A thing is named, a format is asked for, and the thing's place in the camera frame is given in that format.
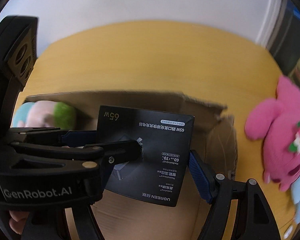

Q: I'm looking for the cardboard box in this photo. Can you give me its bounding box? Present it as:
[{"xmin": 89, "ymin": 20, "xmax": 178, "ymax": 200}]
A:
[{"xmin": 22, "ymin": 91, "xmax": 238, "ymax": 240}]

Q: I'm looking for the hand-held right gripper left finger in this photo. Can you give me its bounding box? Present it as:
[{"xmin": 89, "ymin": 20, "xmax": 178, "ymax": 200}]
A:
[{"xmin": 22, "ymin": 203, "xmax": 100, "ymax": 240}]

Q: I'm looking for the black charger box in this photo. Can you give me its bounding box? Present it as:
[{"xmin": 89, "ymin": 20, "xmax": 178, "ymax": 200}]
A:
[{"xmin": 97, "ymin": 105, "xmax": 196, "ymax": 208}]

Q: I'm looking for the magenta plush toy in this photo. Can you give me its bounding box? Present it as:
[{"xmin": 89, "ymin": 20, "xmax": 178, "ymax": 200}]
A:
[{"xmin": 244, "ymin": 76, "xmax": 300, "ymax": 191}]

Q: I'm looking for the glass partition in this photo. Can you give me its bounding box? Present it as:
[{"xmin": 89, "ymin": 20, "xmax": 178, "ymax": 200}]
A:
[{"xmin": 264, "ymin": 0, "xmax": 300, "ymax": 80}]

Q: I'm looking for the pink pig plush toy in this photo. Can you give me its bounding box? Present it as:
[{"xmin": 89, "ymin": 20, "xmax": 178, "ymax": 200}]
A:
[{"xmin": 11, "ymin": 101, "xmax": 77, "ymax": 131}]

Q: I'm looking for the person's left hand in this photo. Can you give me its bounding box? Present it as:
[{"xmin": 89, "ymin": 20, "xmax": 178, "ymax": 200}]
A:
[{"xmin": 8, "ymin": 210, "xmax": 30, "ymax": 234}]

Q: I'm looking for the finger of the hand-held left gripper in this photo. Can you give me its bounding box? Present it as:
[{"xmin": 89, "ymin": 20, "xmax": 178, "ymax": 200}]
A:
[
  {"xmin": 0, "ymin": 139, "xmax": 143, "ymax": 180},
  {"xmin": 9, "ymin": 127, "xmax": 98, "ymax": 147}
]

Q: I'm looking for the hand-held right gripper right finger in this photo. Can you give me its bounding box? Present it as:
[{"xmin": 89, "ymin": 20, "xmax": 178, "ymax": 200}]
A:
[{"xmin": 189, "ymin": 149, "xmax": 282, "ymax": 240}]

